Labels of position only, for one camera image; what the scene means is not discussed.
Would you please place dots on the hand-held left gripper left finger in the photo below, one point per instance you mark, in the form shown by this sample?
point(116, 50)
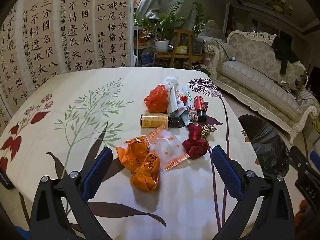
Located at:
point(97, 170)

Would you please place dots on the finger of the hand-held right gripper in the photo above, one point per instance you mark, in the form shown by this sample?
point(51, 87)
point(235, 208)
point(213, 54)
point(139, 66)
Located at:
point(301, 161)

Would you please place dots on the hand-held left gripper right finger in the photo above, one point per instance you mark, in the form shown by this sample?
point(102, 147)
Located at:
point(227, 172)

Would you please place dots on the round bin with black liner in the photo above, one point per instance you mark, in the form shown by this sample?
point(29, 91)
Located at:
point(265, 140)

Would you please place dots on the orange plastic bag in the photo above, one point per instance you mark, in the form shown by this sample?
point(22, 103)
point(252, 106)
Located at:
point(145, 175)

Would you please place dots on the small red bottle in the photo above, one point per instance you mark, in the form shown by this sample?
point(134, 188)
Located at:
point(200, 105)

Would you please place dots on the white tube with green print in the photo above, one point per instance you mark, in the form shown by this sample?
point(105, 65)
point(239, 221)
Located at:
point(188, 93)

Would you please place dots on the orange-red plastic bag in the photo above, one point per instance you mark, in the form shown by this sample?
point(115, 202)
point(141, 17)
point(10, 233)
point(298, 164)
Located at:
point(156, 98)

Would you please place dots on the white knotted plastic bag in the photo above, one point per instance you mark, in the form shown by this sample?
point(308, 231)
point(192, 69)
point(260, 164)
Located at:
point(171, 81)

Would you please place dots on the person's right hand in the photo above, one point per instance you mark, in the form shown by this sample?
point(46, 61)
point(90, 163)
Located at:
point(302, 213)

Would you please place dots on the dark red ribbon bundle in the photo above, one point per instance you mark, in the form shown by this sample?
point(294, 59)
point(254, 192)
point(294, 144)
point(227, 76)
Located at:
point(196, 147)

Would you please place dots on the clear packet with orange print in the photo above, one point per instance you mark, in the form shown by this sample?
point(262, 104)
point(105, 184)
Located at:
point(167, 150)

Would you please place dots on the yellow bottle with dark cap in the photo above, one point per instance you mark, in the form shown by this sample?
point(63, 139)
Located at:
point(155, 120)

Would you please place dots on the brown cardboard pieces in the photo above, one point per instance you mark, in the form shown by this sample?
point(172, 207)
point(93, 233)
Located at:
point(287, 86)

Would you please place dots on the floral tablecloth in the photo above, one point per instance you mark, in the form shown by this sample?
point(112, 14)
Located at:
point(112, 92)

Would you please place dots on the cream ornate sofa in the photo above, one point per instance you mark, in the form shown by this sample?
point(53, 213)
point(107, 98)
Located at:
point(250, 75)

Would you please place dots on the black jacket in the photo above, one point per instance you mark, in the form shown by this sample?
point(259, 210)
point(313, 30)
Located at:
point(282, 50)

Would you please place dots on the white metal shelf rack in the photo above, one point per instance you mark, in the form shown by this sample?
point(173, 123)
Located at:
point(136, 52)

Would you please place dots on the yellow bowl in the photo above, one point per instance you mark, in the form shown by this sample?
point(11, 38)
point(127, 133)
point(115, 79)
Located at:
point(182, 49)

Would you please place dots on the green plant in white pot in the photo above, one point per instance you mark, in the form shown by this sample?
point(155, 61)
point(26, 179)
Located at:
point(161, 46)

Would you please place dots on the wooden plant stand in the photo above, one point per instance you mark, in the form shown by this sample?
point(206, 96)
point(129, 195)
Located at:
point(183, 32)

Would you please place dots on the tall green potted plant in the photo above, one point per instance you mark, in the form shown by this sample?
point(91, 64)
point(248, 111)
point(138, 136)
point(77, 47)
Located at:
point(200, 22)

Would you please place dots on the gold chandelier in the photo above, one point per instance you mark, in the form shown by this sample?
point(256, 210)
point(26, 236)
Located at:
point(277, 3)

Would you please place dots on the grey hanging cloth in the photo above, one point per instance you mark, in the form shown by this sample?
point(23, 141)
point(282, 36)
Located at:
point(160, 0)

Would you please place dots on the calligraphy wall hanging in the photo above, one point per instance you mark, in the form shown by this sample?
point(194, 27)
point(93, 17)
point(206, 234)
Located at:
point(62, 25)

